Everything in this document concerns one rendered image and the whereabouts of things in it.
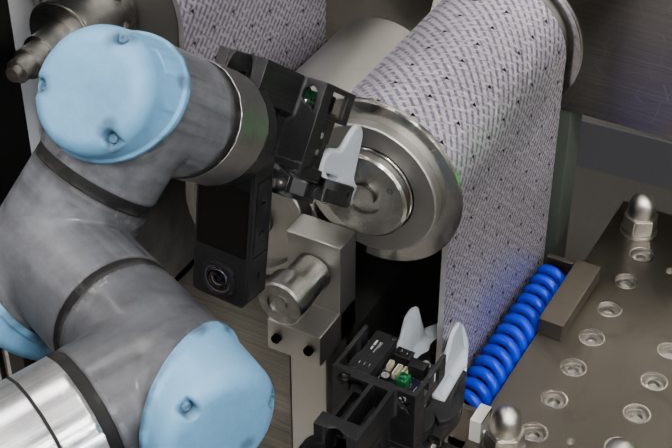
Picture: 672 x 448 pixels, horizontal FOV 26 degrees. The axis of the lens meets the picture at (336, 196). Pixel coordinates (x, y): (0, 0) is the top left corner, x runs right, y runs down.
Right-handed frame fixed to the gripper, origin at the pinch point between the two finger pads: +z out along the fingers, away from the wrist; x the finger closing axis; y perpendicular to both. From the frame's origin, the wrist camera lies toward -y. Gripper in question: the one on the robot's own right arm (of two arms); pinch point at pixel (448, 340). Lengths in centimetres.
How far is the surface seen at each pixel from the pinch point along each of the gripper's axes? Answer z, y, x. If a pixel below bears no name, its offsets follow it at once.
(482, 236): 5.1, 7.7, -0.2
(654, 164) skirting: 176, -104, 29
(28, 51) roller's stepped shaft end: -12.1, 25.6, 30.8
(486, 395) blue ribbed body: 0.8, -5.4, -3.5
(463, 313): 2.1, 1.5, -0.3
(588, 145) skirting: 175, -103, 44
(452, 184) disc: -2.5, 18.2, -0.5
